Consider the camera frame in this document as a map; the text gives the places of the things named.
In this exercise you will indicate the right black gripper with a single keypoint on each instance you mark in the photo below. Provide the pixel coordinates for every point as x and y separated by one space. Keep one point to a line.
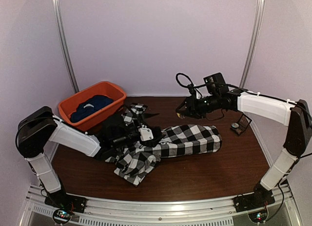
191 105

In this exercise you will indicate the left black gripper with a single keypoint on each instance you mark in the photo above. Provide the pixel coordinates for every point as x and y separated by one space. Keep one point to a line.
153 142

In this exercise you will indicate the black white checkered shirt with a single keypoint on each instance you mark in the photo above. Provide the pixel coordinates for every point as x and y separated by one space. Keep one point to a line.
134 161

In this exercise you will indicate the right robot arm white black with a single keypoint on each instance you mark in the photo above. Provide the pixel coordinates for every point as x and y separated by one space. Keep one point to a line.
216 94

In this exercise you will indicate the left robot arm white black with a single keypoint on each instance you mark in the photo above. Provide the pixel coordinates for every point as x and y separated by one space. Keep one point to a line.
42 127

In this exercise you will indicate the small black brooch box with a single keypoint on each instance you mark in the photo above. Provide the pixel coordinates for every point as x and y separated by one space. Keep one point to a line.
244 122

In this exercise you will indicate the dark blue garment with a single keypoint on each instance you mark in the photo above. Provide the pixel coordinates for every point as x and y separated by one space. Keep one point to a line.
89 107

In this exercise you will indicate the orange plastic basin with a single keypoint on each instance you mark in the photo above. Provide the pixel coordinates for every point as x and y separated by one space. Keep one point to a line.
111 90

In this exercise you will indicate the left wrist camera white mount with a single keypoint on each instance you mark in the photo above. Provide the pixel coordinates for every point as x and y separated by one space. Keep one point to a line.
146 133

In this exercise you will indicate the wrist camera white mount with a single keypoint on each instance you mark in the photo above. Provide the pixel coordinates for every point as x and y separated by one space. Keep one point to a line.
198 94
146 133

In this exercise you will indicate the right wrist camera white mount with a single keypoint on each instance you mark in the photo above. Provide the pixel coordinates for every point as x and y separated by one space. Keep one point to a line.
198 94

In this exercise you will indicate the aluminium front rail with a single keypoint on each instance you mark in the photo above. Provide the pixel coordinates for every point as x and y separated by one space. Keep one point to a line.
105 212

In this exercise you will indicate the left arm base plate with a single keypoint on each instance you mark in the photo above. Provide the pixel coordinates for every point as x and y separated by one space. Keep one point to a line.
66 201

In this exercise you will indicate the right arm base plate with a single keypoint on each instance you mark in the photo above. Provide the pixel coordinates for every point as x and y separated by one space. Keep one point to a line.
252 201

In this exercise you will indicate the right aluminium corner post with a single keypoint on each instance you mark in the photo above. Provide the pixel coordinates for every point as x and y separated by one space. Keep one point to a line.
258 19

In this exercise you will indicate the aluminium corner post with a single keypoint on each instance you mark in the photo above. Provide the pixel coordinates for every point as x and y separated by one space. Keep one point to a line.
258 19
64 45

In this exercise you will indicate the left aluminium corner post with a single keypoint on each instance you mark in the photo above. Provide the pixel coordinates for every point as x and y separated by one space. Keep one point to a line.
64 45

